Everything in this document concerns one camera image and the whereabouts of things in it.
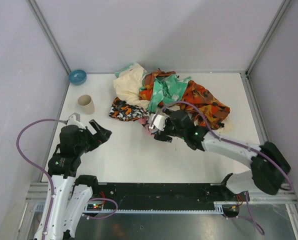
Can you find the cream cloth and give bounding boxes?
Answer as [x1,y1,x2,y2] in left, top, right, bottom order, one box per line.
[108,62,231,130]

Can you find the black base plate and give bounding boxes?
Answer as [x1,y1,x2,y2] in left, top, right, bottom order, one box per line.
[86,182,244,212]

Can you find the blue bowl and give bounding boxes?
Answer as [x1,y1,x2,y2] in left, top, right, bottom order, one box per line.
[68,69,87,86]

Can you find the right aluminium frame post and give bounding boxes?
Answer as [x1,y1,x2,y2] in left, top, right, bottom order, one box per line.
[245,0,294,76]

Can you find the aluminium front rail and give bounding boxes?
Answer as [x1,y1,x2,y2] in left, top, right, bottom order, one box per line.
[25,182,298,203]

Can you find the beige cup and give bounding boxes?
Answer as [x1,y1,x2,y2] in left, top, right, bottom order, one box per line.
[77,94,95,115]

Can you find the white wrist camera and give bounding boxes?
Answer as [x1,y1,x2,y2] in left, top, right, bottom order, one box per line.
[64,112,86,130]
[148,113,168,131]

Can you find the black orange white patterned cloth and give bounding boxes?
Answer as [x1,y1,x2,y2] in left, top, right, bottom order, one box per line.
[108,97,150,122]

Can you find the red orange camouflage cloth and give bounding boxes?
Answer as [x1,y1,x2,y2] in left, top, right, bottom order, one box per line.
[138,68,231,131]

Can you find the teal white cloth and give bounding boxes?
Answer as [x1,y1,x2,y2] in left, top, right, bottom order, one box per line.
[113,62,192,113]

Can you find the aluminium frame post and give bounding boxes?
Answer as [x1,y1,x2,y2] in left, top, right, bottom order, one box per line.
[26,0,71,75]
[245,0,294,76]

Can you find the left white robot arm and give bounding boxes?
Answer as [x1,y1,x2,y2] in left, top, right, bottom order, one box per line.
[33,119,112,240]

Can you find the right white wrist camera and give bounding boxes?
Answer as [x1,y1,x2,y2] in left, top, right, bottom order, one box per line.
[148,113,168,131]

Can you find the pink navy patterned cloth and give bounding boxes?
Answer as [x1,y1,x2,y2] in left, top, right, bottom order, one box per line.
[137,114,161,137]

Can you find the grey cable duct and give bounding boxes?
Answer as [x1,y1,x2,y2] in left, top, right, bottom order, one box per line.
[82,203,224,215]

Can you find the left aluminium frame post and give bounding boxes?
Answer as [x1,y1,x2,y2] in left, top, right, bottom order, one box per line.
[26,0,71,75]

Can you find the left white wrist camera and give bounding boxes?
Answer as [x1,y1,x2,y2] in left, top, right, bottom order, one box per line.
[64,112,86,130]

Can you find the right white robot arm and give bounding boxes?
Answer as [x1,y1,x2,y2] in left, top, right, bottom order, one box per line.
[149,110,291,196]

